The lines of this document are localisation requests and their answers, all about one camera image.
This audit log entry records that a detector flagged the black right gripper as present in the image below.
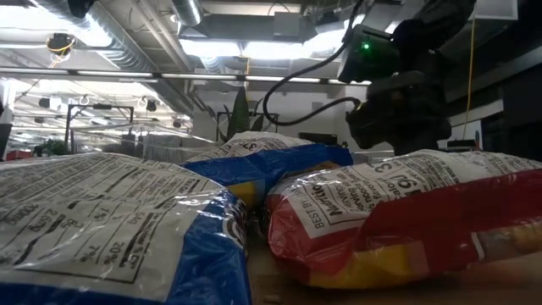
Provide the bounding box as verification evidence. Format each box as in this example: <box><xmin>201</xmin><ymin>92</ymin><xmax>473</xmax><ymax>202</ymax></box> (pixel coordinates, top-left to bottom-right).
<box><xmin>345</xmin><ymin>70</ymin><xmax>453</xmax><ymax>157</ymax></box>

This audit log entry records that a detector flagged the red Maruchan noodle pack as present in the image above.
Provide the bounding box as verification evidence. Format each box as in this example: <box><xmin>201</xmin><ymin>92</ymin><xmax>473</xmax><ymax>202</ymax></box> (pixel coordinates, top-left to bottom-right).
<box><xmin>263</xmin><ymin>147</ymin><xmax>542</xmax><ymax>291</ymax></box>

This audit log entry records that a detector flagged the blue Maruchan noodle pack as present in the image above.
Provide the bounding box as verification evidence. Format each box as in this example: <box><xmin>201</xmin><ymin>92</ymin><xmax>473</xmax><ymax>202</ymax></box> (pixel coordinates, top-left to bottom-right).
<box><xmin>180</xmin><ymin>130</ymin><xmax>355</xmax><ymax>211</ymax></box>
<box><xmin>0</xmin><ymin>151</ymin><xmax>254</xmax><ymax>305</ymax></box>

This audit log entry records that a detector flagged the clear plastic bin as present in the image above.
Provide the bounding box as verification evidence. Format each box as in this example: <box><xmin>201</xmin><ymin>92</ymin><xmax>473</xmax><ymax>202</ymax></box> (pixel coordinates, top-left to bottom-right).
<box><xmin>353</xmin><ymin>147</ymin><xmax>397</xmax><ymax>165</ymax></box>

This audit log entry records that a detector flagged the black rectangular object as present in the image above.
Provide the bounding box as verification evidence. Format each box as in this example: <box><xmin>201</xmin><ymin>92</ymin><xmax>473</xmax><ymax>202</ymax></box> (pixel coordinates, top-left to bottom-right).
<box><xmin>297</xmin><ymin>131</ymin><xmax>340</xmax><ymax>147</ymax></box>

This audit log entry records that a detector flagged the spiky green succulent plant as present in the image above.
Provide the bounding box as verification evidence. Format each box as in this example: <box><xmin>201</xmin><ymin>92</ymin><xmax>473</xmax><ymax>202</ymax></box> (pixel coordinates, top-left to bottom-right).
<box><xmin>218</xmin><ymin>86</ymin><xmax>267</xmax><ymax>143</ymax></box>

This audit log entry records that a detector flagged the round black ceiling device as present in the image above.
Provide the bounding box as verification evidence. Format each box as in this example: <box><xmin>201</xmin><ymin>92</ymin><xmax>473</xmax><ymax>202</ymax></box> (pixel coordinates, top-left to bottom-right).
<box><xmin>45</xmin><ymin>32</ymin><xmax>76</xmax><ymax>57</ymax></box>

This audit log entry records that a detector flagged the yellow hanging cable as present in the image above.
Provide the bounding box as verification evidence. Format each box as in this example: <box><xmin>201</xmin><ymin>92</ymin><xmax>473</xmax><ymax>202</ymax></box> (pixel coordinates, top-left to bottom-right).
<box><xmin>462</xmin><ymin>0</ymin><xmax>478</xmax><ymax>141</ymax></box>

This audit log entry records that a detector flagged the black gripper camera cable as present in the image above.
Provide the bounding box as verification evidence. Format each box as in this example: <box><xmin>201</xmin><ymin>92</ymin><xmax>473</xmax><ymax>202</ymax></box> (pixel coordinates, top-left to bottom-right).
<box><xmin>261</xmin><ymin>0</ymin><xmax>366</xmax><ymax>127</ymax></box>

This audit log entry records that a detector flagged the silver ventilation duct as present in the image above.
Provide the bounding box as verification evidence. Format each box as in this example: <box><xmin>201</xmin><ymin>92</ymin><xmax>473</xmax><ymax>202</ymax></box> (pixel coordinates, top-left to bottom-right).
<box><xmin>170</xmin><ymin>0</ymin><xmax>205</xmax><ymax>27</ymax></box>

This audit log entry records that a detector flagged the black background stand frame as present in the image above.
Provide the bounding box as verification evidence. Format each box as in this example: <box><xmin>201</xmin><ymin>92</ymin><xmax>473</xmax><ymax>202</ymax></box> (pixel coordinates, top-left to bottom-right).
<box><xmin>64</xmin><ymin>103</ymin><xmax>136</xmax><ymax>147</ymax></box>

